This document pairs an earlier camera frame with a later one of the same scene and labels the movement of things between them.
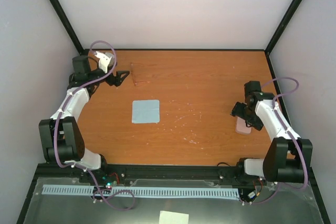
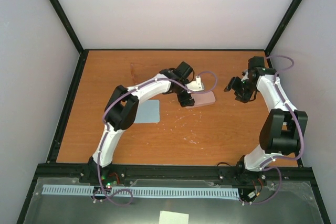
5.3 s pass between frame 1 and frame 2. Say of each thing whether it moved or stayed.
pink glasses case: moved
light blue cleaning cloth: stayed
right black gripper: moved
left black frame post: stayed
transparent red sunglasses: stayed
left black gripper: moved
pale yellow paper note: stayed
